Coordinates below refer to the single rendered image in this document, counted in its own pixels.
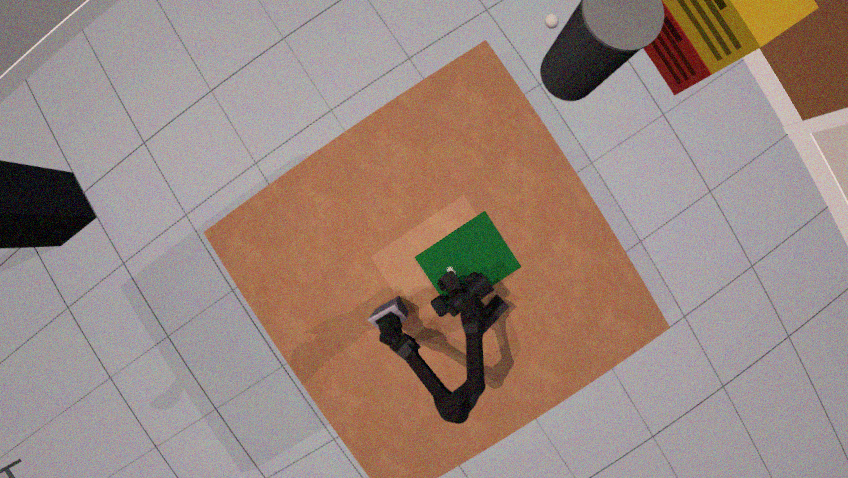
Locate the green circuit board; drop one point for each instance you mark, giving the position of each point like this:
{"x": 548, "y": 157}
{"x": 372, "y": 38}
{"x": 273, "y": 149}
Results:
{"x": 476, "y": 246}

